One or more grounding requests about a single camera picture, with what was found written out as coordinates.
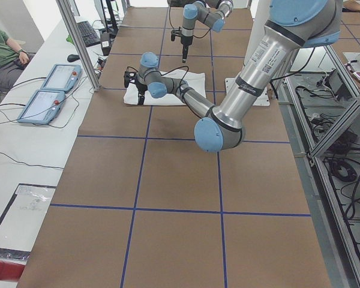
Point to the red cylindrical object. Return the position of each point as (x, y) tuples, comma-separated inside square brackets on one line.
[(10, 271)]

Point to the person in green shirt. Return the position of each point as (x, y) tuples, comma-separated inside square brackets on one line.
[(13, 60)]

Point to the lower blue teach pendant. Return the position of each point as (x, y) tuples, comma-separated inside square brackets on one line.
[(42, 107)]

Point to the black computer mouse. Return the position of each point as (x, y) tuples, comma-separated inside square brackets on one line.
[(73, 57)]

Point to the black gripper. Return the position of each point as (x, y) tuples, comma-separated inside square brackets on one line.
[(141, 89), (185, 42)]

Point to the clear plastic document sleeve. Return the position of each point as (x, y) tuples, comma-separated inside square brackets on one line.
[(23, 216)]

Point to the aluminium frame post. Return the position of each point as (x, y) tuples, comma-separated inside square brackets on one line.
[(71, 25)]

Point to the blue teach pendant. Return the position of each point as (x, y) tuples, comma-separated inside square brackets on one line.
[(62, 77), (42, 107)]

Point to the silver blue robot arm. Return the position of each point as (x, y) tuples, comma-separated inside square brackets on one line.
[(291, 25), (210, 13)]

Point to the upper blue teach pendant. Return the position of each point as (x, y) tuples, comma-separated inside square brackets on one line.
[(62, 77)]

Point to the black computer keyboard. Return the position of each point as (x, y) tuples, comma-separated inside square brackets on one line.
[(88, 33)]

